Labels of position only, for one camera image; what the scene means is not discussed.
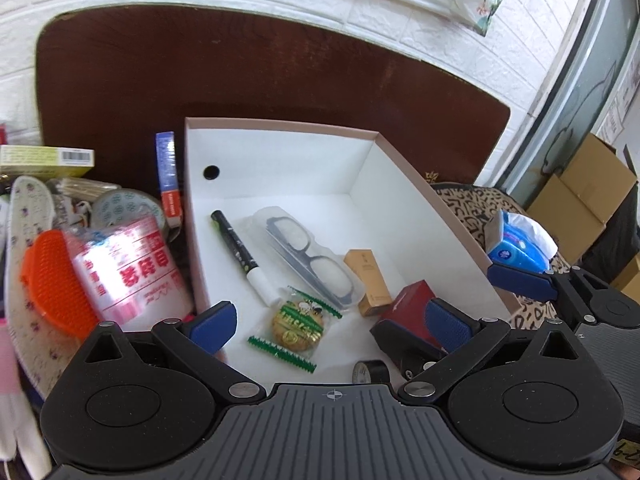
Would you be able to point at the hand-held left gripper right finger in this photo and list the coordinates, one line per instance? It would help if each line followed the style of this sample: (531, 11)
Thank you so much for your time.
(445, 325)

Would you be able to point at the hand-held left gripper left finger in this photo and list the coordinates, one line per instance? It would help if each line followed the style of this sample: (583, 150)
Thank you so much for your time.
(217, 322)

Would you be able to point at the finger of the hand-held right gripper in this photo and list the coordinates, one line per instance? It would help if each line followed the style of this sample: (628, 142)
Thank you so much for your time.
(520, 282)
(400, 347)

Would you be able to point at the black tape roll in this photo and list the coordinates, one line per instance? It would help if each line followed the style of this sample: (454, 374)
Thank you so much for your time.
(375, 370)

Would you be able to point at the dark red box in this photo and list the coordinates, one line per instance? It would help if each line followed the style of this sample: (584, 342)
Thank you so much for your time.
(407, 302)

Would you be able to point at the black marker pen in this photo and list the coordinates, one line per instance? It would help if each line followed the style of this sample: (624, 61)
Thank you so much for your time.
(235, 250)

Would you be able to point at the small tan box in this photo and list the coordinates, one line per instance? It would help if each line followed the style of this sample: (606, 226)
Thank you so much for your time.
(367, 280)

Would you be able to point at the green cookie packet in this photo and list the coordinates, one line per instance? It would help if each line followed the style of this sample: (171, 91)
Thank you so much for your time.
(295, 327)

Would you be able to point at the clear plastic glasses case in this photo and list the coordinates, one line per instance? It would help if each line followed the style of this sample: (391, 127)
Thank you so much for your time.
(300, 245)

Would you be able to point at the black framed glasses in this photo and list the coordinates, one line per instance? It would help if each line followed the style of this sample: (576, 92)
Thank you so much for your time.
(310, 256)

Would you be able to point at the brown shoe box white inside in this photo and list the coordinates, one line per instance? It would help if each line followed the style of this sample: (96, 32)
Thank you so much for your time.
(280, 170)

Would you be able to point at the blue tissue pack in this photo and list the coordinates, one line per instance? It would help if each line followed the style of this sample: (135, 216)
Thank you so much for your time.
(520, 250)

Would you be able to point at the small cardboard carton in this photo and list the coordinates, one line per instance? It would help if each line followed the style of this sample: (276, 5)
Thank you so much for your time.
(630, 272)

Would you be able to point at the black bag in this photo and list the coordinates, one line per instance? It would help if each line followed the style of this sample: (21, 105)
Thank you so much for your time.
(620, 235)

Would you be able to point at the plastic bag red print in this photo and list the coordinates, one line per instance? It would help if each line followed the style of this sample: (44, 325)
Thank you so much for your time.
(135, 275)

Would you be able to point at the large cardboard carton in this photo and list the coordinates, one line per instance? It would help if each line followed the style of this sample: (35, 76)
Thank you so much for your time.
(585, 195)

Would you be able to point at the clear tape roll green print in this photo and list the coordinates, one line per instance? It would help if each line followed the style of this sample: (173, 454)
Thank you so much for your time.
(125, 207)

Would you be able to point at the blue white upright box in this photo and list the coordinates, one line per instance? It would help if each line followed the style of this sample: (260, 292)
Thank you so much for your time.
(167, 170)

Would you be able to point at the orange plastic brush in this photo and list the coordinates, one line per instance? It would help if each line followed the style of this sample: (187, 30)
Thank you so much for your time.
(55, 285)

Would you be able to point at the cotton swab pack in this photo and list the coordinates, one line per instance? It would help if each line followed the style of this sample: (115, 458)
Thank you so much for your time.
(80, 187)

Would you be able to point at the floral shoe insole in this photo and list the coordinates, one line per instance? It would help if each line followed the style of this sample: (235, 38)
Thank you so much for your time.
(30, 210)

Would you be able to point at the white glove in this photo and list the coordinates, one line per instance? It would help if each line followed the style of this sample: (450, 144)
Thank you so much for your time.
(20, 425)

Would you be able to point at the olive green box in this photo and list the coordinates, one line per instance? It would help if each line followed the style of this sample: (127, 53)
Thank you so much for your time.
(35, 157)

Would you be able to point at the brown wooden headboard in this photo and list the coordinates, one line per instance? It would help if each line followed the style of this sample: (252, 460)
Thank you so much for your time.
(250, 70)

